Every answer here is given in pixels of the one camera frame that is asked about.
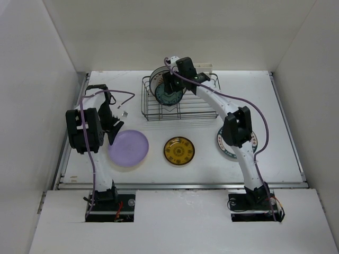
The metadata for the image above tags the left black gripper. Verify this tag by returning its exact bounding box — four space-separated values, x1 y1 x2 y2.
97 101 123 144

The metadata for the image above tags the teal blue patterned plate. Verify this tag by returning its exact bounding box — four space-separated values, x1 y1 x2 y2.
155 83 183 106

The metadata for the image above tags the purple plastic plate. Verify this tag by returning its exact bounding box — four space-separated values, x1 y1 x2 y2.
108 130 149 167

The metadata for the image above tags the small yellow patterned plate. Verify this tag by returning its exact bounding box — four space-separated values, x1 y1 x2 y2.
163 137 195 167

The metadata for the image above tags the white plate blue rim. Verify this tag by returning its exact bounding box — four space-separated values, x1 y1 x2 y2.
216 127 258 161

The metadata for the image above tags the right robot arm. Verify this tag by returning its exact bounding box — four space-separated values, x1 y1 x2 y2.
163 57 270 212

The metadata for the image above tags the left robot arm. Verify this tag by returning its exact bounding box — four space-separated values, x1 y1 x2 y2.
65 84 124 211

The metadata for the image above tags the grey rimmed patterned plate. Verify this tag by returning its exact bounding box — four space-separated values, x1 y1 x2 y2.
149 66 168 96

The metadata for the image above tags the white utensil holder cup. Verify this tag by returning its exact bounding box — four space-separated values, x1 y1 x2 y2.
193 63 213 77

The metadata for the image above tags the wire dish rack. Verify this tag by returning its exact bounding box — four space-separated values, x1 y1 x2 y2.
141 76 218 121

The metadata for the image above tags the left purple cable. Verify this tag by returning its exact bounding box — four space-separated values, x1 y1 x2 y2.
79 89 136 214

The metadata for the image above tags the purple cable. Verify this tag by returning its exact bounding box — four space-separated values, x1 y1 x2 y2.
164 57 281 222
79 89 136 214

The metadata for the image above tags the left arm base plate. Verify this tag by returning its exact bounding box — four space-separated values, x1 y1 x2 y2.
84 193 136 223

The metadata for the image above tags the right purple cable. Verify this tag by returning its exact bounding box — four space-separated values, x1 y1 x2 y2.
164 57 281 222

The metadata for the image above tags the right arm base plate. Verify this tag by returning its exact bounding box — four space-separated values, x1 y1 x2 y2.
227 193 286 223

